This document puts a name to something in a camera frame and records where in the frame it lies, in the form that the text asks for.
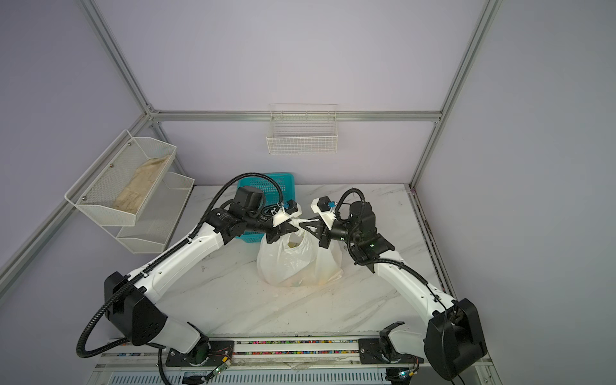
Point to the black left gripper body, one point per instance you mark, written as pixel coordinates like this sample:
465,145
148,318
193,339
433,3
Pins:
261,222

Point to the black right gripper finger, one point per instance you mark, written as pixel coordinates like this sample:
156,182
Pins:
324,238
312,226

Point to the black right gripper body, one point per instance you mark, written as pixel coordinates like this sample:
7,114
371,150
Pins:
342,232

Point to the white lemon print plastic bag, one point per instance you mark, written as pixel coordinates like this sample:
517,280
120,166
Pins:
297,260

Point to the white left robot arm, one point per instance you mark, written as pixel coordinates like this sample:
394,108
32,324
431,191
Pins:
136,314

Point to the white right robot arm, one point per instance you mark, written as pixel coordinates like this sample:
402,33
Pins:
453,339

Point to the teal plastic fruit basket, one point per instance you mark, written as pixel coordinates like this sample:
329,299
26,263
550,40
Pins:
286,182

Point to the white mesh lower shelf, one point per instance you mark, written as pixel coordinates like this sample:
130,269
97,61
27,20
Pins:
156,225

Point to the white mesh shelf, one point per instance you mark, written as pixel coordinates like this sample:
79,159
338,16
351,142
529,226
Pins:
156,225
96,190

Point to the beige cloth in shelf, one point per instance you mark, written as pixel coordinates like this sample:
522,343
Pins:
135,193

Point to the white mesh upper shelf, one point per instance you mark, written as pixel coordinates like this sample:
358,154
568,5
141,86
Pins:
96,190

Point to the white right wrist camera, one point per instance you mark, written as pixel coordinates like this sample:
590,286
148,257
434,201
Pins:
325,208

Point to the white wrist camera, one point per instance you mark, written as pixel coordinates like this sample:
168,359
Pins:
325,208
291,209

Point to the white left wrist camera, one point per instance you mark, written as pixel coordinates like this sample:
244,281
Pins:
291,209

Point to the white wire wall basket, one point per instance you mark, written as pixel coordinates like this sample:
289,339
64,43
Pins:
302,129

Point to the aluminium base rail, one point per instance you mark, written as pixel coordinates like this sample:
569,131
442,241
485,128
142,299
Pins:
287,360

